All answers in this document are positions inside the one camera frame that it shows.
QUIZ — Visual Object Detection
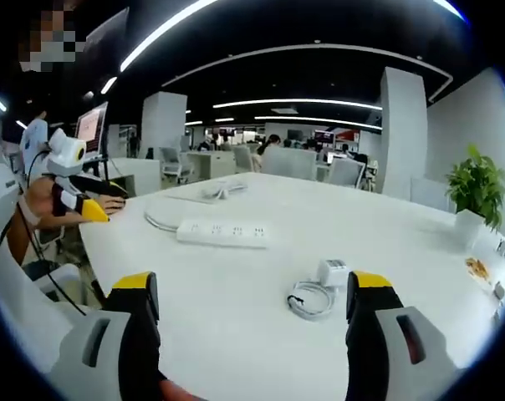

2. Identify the orange snack packet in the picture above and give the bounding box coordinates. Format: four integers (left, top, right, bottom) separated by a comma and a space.
464, 256, 491, 282

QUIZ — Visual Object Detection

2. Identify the person's left hand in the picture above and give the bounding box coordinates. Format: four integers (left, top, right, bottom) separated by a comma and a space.
103, 195, 127, 216

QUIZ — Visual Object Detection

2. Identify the computer monitor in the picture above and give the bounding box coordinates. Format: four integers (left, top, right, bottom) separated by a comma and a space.
74, 101, 110, 163

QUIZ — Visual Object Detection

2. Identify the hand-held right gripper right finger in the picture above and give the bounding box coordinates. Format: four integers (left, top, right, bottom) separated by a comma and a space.
344, 270, 467, 401

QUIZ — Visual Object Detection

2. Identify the white power strip cable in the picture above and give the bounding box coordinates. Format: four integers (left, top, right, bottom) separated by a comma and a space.
143, 200, 183, 231

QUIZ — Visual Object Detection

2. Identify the coiled white charger cable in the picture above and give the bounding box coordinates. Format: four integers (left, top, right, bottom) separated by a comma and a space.
286, 280, 342, 322

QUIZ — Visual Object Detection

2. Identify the green potted plant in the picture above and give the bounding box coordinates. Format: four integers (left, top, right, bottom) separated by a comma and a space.
444, 144, 505, 248

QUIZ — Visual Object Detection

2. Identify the white office chair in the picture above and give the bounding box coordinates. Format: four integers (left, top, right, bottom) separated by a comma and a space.
261, 146, 319, 181
159, 145, 194, 185
327, 158, 367, 190

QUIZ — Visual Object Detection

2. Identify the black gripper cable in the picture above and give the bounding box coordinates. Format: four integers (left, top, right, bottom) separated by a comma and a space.
23, 150, 88, 317

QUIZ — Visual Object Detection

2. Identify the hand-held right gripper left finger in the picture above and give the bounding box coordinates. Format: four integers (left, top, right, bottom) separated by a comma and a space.
54, 271, 170, 401

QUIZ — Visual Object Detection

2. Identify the white charger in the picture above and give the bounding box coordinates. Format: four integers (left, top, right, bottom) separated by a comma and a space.
316, 258, 348, 288

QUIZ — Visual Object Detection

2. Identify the white power strip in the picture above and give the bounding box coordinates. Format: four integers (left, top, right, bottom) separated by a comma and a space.
176, 219, 271, 250

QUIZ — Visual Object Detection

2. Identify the white desk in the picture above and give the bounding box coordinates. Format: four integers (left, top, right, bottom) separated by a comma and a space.
79, 170, 505, 401

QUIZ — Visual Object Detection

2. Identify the bundled white cable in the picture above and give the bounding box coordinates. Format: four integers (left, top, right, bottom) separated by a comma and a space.
199, 180, 249, 202

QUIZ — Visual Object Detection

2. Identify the person's right hand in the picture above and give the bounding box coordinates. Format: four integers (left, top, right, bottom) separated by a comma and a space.
159, 370, 197, 401

